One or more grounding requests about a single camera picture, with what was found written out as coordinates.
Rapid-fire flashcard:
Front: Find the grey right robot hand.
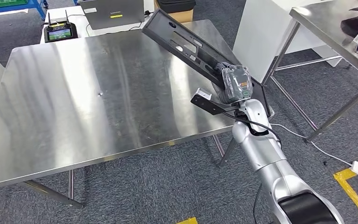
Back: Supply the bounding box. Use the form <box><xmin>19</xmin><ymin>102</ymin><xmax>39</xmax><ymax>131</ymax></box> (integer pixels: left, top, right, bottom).
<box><xmin>217</xmin><ymin>62</ymin><xmax>254</xmax><ymax>105</ymax></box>

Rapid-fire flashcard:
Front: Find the black plastic panel part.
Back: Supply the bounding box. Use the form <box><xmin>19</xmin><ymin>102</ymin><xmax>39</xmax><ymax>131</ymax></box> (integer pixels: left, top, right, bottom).
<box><xmin>142</xmin><ymin>8</ymin><xmax>272</xmax><ymax>117</ymax></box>

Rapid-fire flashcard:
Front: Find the stainless steel workbench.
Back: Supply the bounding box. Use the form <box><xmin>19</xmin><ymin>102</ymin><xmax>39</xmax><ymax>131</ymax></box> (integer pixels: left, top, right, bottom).
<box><xmin>0</xmin><ymin>19</ymin><xmax>275</xmax><ymax>209</ymax></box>

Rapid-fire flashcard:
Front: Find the blue metal shelf rack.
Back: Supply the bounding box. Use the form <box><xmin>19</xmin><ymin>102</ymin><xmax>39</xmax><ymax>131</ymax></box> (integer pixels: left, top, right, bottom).
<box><xmin>0</xmin><ymin>0</ymin><xmax>48</xmax><ymax>20</ymax></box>

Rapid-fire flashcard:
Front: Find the white cabinet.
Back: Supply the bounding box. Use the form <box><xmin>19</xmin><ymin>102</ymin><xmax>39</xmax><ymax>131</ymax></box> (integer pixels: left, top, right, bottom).
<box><xmin>232</xmin><ymin>0</ymin><xmax>343</xmax><ymax>84</ymax></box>

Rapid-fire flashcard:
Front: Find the cardboard box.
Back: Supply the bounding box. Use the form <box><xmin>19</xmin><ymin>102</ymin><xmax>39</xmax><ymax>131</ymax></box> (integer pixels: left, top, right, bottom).
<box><xmin>153</xmin><ymin>0</ymin><xmax>194</xmax><ymax>23</ymax></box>

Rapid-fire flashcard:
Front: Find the black zip case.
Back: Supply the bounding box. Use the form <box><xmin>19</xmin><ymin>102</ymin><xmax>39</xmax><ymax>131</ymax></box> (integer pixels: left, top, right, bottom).
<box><xmin>156</xmin><ymin>0</ymin><xmax>197</xmax><ymax>14</ymax></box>

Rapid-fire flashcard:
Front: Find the grey laptop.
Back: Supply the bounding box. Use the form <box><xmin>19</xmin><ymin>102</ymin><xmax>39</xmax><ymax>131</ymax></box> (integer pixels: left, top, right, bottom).
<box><xmin>77</xmin><ymin>0</ymin><xmax>145</xmax><ymax>30</ymax></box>

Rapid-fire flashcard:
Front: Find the yellow floor tape square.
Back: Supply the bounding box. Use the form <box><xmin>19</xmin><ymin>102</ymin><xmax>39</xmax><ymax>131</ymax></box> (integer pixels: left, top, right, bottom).
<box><xmin>176</xmin><ymin>217</ymin><xmax>199</xmax><ymax>224</ymax></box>
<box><xmin>333</xmin><ymin>157</ymin><xmax>358</xmax><ymax>224</ymax></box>

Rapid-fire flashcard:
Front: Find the black screen remote controller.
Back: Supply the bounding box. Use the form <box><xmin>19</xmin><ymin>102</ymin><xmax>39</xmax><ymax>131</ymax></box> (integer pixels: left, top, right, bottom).
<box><xmin>44</xmin><ymin>10</ymin><xmax>79</xmax><ymax>43</ymax></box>

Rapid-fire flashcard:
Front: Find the green plastic crate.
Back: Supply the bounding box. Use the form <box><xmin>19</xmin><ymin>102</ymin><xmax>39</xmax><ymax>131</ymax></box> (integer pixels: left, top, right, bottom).
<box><xmin>0</xmin><ymin>0</ymin><xmax>29</xmax><ymax>9</ymax></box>

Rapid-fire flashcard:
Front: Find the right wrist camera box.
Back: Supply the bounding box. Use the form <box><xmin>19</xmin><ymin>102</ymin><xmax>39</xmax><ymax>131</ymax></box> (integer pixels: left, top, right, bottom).
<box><xmin>191</xmin><ymin>88</ymin><xmax>244</xmax><ymax>116</ymax></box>

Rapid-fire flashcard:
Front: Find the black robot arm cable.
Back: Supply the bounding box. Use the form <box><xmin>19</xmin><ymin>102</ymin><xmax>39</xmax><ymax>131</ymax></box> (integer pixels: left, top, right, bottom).
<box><xmin>222</xmin><ymin>112</ymin><xmax>282</xmax><ymax>224</ymax></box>

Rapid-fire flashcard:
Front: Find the white floor cable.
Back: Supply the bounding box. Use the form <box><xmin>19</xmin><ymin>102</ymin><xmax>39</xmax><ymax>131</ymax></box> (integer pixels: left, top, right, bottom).
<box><xmin>270</xmin><ymin>123</ymin><xmax>353</xmax><ymax>167</ymax></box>

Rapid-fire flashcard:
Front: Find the black desk cable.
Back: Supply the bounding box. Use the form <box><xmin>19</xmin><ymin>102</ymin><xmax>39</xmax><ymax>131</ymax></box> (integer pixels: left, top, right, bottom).
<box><xmin>84</xmin><ymin>11</ymin><xmax>155</xmax><ymax>38</ymax></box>

